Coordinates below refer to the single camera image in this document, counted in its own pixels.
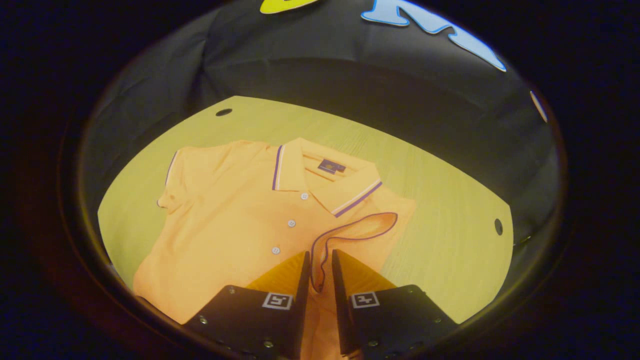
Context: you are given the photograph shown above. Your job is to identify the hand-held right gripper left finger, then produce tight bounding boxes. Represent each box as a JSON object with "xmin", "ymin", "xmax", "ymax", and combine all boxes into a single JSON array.
[{"xmin": 182, "ymin": 250, "xmax": 311, "ymax": 360}]

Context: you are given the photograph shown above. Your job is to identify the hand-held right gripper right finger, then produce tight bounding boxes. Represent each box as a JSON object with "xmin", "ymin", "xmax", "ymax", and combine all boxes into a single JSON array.
[{"xmin": 331, "ymin": 248, "xmax": 458, "ymax": 358}]

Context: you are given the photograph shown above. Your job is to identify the orange T-shirt with striped collar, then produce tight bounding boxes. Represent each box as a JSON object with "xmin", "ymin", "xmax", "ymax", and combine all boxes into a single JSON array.
[{"xmin": 132, "ymin": 137, "xmax": 417, "ymax": 360}]

